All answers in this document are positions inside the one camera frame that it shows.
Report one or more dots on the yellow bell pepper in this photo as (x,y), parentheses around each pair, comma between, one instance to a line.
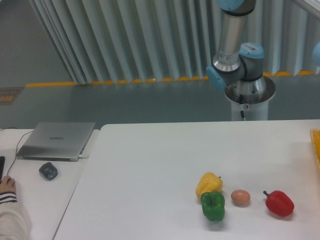
(209,183)

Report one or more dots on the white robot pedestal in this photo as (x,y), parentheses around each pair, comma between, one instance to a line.
(249,100)

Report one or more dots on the striped cream sleeve forearm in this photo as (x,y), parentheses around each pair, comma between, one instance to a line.
(13,222)

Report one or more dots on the green bell pepper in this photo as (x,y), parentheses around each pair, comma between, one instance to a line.
(213,205)

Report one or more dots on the black phone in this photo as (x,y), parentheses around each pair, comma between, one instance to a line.
(2,165)

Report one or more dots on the brown egg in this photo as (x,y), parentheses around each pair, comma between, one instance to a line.
(240,197)

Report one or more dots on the yellow plastic basket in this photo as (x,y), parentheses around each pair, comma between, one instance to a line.
(315,140)

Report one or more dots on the person's hand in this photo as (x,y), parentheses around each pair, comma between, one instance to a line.
(7,185)

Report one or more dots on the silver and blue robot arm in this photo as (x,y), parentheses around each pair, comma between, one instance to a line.
(260,36)

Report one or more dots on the red bell pepper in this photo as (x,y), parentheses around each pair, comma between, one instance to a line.
(279,203)

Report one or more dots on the silver laptop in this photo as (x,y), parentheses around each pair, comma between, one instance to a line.
(57,141)

